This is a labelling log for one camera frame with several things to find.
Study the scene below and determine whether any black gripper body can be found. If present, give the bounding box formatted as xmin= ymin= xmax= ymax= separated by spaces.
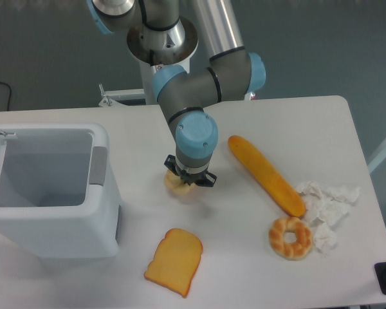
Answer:
xmin=176 ymin=165 xmax=208 ymax=185

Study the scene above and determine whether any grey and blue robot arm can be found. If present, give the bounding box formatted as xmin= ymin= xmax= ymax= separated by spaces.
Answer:
xmin=87 ymin=1 xmax=266 ymax=187

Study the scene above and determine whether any twisted ring bread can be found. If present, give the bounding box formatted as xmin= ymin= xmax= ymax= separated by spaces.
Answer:
xmin=268 ymin=217 xmax=313 ymax=261

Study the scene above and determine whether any white trash bin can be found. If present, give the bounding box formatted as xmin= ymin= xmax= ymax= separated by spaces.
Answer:
xmin=0 ymin=123 xmax=122 ymax=258

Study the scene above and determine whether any round braided bread roll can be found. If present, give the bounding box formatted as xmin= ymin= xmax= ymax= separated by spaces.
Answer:
xmin=163 ymin=170 xmax=196 ymax=195

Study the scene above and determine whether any long orange baguette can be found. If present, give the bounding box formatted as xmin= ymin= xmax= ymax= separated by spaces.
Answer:
xmin=228 ymin=135 xmax=306 ymax=218

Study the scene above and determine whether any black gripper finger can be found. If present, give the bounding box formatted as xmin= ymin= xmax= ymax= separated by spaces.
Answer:
xmin=164 ymin=154 xmax=179 ymax=176
xmin=194 ymin=172 xmax=217 ymax=187

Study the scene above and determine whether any orange toast slice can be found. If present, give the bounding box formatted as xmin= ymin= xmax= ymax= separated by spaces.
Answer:
xmin=143 ymin=228 xmax=203 ymax=298

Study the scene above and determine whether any small crumpled white tissue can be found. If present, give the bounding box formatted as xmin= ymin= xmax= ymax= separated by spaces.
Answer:
xmin=313 ymin=223 xmax=337 ymax=256

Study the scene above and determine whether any large crumpled white tissue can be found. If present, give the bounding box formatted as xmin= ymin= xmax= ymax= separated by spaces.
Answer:
xmin=296 ymin=181 xmax=360 ymax=227

